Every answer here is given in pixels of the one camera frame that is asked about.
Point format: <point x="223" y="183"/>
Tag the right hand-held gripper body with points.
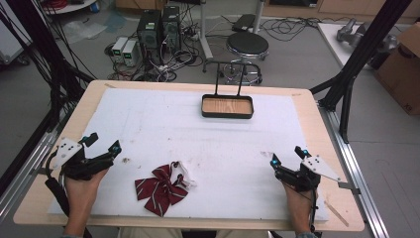
<point x="308" y="173"/>

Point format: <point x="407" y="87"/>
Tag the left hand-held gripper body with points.
<point x="82" y="164"/>

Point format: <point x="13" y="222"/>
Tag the person's left hand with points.
<point x="82" y="198"/>

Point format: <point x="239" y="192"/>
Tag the person's right hand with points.
<point x="298" y="208"/>

